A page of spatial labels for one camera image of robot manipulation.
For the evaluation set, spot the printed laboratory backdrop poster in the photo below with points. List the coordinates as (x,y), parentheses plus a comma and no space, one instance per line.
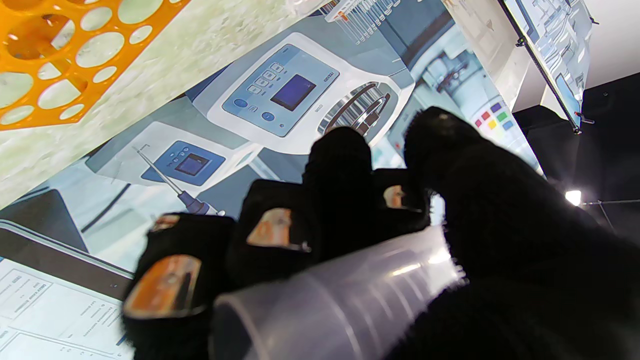
(300,65)

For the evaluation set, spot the clear plastic centrifuge tube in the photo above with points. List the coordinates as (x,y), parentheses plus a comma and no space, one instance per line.
(340,305)

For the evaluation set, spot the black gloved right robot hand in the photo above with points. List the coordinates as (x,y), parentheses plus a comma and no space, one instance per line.
(525,250)

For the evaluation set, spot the orange plastic test tube rack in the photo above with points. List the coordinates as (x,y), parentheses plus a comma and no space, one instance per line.
(15,60)

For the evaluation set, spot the bright studio lamp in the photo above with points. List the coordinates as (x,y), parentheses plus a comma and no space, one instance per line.
(573,197)

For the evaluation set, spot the printed side panel on frame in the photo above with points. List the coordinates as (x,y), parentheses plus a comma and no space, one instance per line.
(555,40)

